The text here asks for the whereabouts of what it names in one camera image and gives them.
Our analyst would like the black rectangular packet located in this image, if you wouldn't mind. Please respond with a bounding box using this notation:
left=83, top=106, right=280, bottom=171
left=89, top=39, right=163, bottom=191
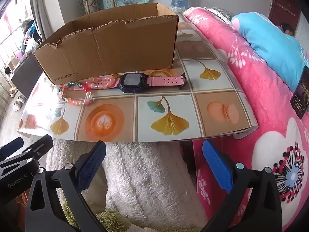
left=290, top=65, right=309, bottom=119

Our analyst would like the blue pillow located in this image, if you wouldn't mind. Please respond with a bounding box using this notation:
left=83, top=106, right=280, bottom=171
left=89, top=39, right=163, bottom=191
left=230, top=12, right=309, bottom=93

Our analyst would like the multicolour bead necklace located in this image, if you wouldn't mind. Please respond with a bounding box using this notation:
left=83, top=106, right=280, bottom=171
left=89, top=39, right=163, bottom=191
left=60, top=76, right=121, bottom=91

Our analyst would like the patterned panel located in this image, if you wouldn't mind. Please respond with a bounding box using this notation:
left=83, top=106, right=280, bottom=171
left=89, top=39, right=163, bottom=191
left=84, top=0, right=107, bottom=14

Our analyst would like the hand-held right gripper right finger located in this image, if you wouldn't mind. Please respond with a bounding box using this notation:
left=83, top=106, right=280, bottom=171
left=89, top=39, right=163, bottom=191
left=201, top=139, right=283, bottom=232

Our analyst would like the pink floral blanket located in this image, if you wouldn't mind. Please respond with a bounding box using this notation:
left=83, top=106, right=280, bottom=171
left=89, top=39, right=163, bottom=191
left=182, top=6, right=309, bottom=229

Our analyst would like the white fluffy rug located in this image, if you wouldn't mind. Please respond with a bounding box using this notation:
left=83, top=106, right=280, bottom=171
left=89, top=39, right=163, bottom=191
left=46, top=140, right=208, bottom=229

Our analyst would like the pile of clothes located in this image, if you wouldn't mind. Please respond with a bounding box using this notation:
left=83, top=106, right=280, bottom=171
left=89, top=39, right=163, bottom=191
left=19, top=19, right=40, bottom=54

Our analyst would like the wooden chair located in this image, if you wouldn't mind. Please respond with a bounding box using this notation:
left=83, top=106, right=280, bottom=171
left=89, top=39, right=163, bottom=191
left=82, top=0, right=117, bottom=15

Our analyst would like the grey lace blanket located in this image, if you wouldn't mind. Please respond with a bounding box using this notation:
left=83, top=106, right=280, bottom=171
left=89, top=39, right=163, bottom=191
left=206, top=6, right=238, bottom=28

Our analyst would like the dark red door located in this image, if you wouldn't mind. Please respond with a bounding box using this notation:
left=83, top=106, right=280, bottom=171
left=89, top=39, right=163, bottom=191
left=267, top=0, right=301, bottom=29

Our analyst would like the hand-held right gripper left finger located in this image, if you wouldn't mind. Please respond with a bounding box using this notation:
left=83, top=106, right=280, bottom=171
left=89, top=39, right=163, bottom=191
left=25, top=140, right=108, bottom=232

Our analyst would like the black smartwatch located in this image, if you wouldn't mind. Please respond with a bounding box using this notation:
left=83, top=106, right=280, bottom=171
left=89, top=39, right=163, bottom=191
left=113, top=72, right=187, bottom=94

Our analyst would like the grey curtain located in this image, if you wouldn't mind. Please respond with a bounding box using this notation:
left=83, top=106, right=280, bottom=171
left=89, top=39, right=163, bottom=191
left=31, top=0, right=52, bottom=41

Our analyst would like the dark grey cabinet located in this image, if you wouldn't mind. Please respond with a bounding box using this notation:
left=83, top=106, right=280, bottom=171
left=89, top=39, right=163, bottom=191
left=11, top=55, right=45, bottom=97

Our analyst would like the brown cardboard box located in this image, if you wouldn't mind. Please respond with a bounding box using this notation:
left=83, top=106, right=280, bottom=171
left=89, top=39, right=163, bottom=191
left=32, top=3, right=179, bottom=85

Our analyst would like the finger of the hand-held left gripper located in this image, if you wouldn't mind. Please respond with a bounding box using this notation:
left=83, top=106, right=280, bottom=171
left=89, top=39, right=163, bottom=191
left=0, top=135, right=53, bottom=172
left=0, top=137, right=25, bottom=161

